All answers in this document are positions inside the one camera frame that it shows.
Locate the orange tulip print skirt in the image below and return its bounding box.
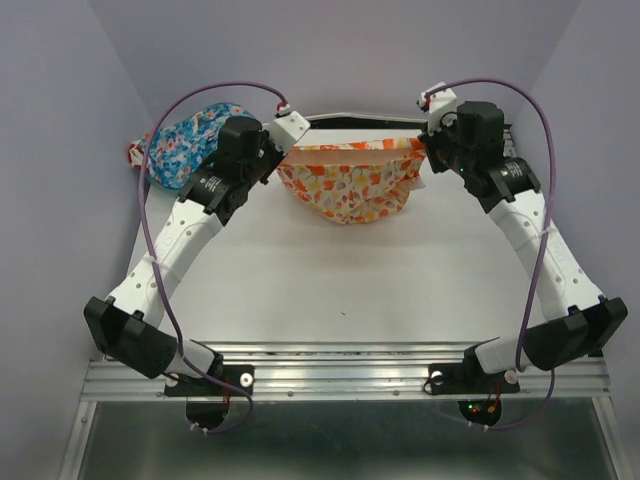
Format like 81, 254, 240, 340
277, 138, 426, 225

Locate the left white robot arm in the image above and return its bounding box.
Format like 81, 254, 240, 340
84, 117, 284, 394

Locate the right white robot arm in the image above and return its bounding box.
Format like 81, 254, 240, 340
419, 94, 628, 390

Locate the blue floral print skirt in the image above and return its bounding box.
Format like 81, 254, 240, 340
146, 103, 254, 192

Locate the red and white floral skirt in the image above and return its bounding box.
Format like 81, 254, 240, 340
127, 139, 146, 169

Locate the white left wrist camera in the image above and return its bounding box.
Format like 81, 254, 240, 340
268, 111, 311, 155

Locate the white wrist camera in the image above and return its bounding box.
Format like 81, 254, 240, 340
417, 82, 458, 135
268, 111, 311, 155

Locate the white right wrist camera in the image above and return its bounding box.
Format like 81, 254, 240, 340
417, 82, 458, 135

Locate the aluminium rail frame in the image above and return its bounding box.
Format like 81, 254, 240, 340
55, 112, 626, 480

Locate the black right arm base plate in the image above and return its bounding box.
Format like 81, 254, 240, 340
422, 363, 520, 396

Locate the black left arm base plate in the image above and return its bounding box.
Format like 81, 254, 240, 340
164, 364, 255, 397

